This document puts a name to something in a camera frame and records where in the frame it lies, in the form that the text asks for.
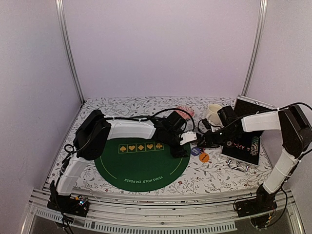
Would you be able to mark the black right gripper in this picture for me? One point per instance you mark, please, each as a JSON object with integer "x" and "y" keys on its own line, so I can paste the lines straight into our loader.
{"x": 210, "y": 142}

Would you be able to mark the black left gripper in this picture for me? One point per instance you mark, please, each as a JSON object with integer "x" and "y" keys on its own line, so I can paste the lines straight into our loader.
{"x": 177, "y": 153}

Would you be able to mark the blue round blind button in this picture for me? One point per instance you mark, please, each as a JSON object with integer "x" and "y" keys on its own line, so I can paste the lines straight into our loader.
{"x": 195, "y": 151}

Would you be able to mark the orange round blind button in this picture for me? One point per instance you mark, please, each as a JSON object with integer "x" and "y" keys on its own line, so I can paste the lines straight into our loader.
{"x": 204, "y": 157}

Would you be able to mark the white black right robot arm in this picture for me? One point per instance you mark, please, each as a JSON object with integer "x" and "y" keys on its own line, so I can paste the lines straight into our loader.
{"x": 296, "y": 135}

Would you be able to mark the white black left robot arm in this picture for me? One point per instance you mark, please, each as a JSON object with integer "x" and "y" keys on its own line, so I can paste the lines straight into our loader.
{"x": 92, "y": 135}

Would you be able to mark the floral white tablecloth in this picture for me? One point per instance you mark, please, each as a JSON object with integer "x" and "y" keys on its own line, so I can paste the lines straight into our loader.
{"x": 211, "y": 177}

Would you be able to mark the cream ceramic mug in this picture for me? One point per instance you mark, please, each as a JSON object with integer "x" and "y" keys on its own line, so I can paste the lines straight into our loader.
{"x": 212, "y": 114}

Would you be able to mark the red patterned small bowl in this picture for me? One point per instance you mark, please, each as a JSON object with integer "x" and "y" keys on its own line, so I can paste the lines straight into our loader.
{"x": 185, "y": 111}

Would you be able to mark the aluminium poker chip case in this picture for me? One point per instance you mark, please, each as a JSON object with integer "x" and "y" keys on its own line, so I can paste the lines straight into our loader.
{"x": 238, "y": 157}

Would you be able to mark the round green poker mat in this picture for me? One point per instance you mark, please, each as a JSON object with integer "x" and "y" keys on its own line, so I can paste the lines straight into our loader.
{"x": 139, "y": 165}

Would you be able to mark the green chip stack in case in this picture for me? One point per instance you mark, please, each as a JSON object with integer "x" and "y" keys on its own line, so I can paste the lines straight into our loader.
{"x": 254, "y": 146}

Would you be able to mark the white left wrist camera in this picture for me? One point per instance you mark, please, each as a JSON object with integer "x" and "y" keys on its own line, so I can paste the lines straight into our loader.
{"x": 187, "y": 137}

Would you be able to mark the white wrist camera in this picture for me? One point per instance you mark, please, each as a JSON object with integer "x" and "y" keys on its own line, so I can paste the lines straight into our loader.
{"x": 204, "y": 126}
{"x": 187, "y": 137}

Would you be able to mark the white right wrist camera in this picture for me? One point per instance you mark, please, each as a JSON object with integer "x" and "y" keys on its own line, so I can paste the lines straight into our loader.
{"x": 204, "y": 126}

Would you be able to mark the aluminium front rail frame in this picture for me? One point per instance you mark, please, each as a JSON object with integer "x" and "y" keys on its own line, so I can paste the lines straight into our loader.
{"x": 144, "y": 214}

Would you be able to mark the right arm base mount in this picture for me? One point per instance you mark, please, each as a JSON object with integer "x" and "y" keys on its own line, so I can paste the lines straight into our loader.
{"x": 260, "y": 212}

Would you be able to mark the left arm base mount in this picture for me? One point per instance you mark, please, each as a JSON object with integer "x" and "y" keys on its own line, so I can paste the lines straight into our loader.
{"x": 66, "y": 204}

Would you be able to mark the right aluminium frame post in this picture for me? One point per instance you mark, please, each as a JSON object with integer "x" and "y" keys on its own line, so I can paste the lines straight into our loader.
{"x": 256, "y": 45}

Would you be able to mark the aluminium frame post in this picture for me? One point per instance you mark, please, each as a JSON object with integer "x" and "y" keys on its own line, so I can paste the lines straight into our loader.
{"x": 256, "y": 45}
{"x": 68, "y": 50}

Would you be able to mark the left aluminium frame post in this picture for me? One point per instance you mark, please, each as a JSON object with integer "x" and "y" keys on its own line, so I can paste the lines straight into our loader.
{"x": 68, "y": 50}

